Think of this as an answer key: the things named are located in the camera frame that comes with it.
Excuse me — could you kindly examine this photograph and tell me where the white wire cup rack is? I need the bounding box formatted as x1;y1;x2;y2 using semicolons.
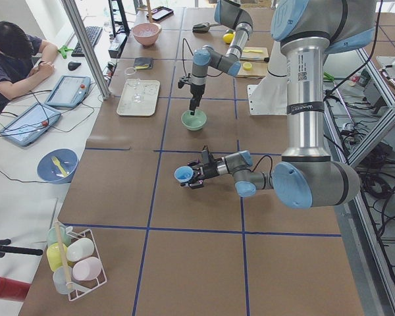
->
53;224;107;302

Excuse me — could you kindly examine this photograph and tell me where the aluminium frame post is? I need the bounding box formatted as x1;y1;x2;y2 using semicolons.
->
62;0;111;100

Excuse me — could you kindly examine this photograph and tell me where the green clamp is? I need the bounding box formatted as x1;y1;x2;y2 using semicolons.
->
57;45;73;59

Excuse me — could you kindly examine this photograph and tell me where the metal handled tool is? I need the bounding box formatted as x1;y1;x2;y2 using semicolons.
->
240;57;270;63

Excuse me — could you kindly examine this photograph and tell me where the metal ice scoop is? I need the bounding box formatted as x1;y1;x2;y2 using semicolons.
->
192;22;220;34

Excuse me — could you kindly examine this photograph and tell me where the near blue teach pendant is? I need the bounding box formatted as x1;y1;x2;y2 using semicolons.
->
0;102;61;147

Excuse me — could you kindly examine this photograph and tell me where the yellow plastic knife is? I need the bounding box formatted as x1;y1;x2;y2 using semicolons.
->
243;49;264;54

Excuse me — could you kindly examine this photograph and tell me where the mint green bowl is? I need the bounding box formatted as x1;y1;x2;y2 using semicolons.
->
181;109;207;131

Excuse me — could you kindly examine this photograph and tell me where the grey yellow folded cloth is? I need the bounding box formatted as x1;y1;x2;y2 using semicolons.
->
134;57;153;70

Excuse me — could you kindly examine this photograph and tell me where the cream bear serving tray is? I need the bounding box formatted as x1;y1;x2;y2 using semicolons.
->
116;79;160;117

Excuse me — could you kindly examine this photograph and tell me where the green cup in rack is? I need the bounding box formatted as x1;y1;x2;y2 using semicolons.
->
46;223;72;248

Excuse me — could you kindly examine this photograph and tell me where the seated person dark shirt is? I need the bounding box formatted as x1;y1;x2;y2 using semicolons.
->
0;21;58;112

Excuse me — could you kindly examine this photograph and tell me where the wooden cutting board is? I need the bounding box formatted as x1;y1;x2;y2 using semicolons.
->
236;47;269;78

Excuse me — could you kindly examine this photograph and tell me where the white cup in rack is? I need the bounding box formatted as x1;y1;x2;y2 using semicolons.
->
66;238;95;262

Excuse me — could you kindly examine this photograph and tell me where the blue bowl with fork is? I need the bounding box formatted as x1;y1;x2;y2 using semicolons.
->
37;148;78;184

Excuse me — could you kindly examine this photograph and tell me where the light blue plastic cup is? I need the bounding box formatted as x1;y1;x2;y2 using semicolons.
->
174;166;194;184

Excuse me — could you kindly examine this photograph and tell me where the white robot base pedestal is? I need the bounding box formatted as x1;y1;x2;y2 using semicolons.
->
247;41;288;116

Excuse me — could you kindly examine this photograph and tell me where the pink bowl with ice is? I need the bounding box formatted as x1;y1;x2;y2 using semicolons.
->
132;23;162;46

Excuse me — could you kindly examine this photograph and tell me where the yellow plastic fork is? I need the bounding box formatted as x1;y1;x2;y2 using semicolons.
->
51;156;68;177

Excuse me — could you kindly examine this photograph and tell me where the pink cup in rack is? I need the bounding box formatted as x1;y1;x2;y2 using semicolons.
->
72;257;103;281

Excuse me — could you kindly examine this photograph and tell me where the yellow cup in rack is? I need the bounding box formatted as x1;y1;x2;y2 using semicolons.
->
46;242;63;272

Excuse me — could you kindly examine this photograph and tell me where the pale blue cup in rack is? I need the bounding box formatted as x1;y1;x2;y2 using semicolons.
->
53;266;74;294

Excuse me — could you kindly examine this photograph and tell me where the yellow lemon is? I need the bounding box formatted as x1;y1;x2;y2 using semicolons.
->
223;33;234;44

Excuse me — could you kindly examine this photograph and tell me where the clear wine glass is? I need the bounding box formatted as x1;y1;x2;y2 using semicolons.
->
124;67;144;103

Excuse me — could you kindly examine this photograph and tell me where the blue teach pendant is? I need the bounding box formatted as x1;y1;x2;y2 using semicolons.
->
0;102;61;147
45;75;91;109

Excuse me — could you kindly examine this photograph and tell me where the black computer mouse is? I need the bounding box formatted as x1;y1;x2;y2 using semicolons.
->
67;61;82;71

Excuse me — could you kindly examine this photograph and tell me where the black tripod handle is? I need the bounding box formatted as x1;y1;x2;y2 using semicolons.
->
0;239;43;258

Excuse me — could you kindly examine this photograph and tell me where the far blue teach pendant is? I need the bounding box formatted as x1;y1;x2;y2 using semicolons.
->
45;75;91;109

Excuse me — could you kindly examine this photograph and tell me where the black keyboard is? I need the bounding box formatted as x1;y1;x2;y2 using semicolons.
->
70;26;104;58

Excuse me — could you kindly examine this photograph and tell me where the half lemon slice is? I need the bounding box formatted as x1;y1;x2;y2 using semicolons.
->
242;62;253;71

